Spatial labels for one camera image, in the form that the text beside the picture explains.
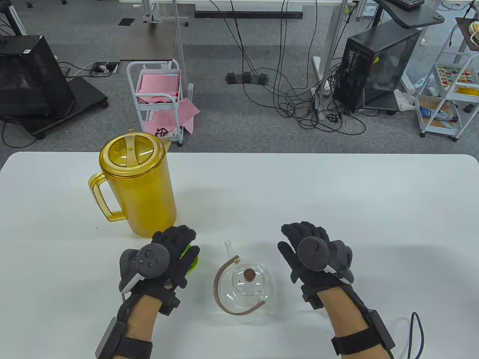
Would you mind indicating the person's right forearm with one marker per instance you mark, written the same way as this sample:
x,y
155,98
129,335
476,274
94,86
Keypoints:
x,y
340,314

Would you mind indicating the dark grey hand controller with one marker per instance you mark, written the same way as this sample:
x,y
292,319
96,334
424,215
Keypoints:
x,y
313,253
151,260

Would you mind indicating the black desk top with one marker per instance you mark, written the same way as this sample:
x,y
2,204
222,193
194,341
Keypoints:
x,y
415,17

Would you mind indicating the right forearm sensor box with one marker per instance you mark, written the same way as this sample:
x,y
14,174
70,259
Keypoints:
x,y
380,329

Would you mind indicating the dark brown side table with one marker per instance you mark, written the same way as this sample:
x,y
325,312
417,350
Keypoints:
x,y
149,43

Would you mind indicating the floor power socket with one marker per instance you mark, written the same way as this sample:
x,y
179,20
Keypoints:
x,y
106,68

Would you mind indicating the person's left hand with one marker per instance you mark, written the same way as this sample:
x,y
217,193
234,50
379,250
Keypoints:
x,y
179,254

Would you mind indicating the colourful puzzle board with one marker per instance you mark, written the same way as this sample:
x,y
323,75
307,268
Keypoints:
x,y
454,76

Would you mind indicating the white rolling cart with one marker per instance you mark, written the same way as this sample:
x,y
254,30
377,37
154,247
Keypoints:
x,y
155,108

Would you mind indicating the black mesh computer case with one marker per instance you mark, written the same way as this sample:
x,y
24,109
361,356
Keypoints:
x,y
30,74

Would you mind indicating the stack of pink sheets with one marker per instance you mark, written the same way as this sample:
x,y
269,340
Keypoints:
x,y
157,88

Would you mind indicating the black rolling platform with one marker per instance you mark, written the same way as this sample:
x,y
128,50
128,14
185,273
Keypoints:
x,y
84,98

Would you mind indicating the grey metal pole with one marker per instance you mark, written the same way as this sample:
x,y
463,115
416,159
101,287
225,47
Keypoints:
x,y
178,37

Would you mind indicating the cardboard tray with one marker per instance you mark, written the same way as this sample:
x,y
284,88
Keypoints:
x,y
430,103

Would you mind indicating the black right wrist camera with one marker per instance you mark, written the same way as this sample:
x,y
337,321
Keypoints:
x,y
312,298

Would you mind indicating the loose pink sheet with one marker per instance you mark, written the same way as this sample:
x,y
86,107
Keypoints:
x,y
176,116

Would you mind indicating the white shelf cart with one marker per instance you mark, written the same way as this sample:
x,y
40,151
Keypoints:
x,y
439,130

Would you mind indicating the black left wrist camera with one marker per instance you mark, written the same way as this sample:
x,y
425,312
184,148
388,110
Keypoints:
x,y
170,303

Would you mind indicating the green plastic bowl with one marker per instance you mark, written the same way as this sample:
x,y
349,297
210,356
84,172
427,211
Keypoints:
x,y
192,263

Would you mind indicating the grey desk leg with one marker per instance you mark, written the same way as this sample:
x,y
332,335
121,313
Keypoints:
x,y
334,37

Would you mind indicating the black keyboard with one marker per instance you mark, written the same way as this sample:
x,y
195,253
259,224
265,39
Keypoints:
x,y
408,3

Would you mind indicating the person's right hand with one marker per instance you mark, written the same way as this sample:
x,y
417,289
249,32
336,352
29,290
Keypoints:
x,y
292,260

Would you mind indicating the black glass-sided computer tower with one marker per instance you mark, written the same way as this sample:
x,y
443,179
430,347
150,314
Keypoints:
x,y
381,67

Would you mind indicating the black foot base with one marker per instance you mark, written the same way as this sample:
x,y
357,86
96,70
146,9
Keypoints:
x,y
247,77

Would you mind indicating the black floor beam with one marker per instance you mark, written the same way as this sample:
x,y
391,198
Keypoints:
x,y
247,14

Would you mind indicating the left forearm sensor box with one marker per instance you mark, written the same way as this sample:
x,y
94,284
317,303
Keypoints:
x,y
108,336

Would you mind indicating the glass lid with cork knob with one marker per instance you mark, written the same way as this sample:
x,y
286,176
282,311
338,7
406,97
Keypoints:
x,y
249,275

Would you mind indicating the person's left forearm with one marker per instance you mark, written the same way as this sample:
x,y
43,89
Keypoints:
x,y
140,318

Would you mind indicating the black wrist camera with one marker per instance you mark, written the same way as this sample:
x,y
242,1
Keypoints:
x,y
170,303
312,298

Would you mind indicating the dark grey right hand controller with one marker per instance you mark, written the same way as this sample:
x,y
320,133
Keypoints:
x,y
313,253

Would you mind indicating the yellow plastic pitcher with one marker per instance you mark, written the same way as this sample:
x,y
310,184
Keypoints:
x,y
146,194

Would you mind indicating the dark grey left hand controller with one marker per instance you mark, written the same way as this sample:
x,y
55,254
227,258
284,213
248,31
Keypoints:
x,y
151,260

